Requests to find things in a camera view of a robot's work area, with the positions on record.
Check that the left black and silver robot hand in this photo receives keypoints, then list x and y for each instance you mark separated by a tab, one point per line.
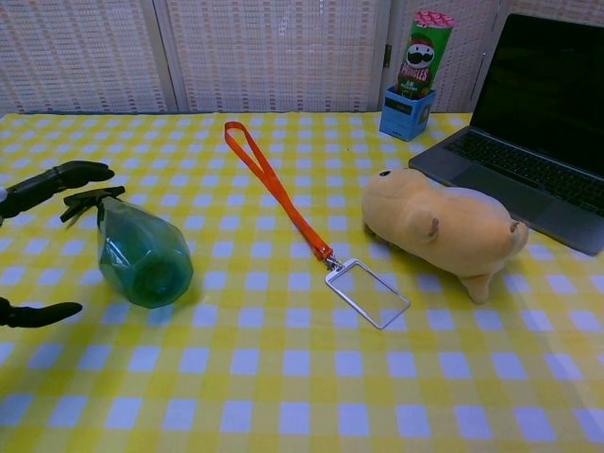
56	177

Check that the green spray bottle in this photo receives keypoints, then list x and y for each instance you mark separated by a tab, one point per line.
141	255

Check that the woven bamboo screen panel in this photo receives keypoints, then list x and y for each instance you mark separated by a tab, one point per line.
557	7
464	56
273	52
71	52

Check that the yellow checked tablecloth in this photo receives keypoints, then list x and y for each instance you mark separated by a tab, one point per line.
283	377

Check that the blue square holder box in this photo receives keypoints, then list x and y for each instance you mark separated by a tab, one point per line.
401	120

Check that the metal screen hinge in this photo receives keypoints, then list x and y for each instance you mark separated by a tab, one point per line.
388	56

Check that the green Pringles can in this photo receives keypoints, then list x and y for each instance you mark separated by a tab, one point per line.
420	61

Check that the tan plush animal toy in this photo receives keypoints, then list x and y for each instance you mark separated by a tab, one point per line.
448	222

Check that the grey open laptop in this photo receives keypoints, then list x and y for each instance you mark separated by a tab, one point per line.
542	94

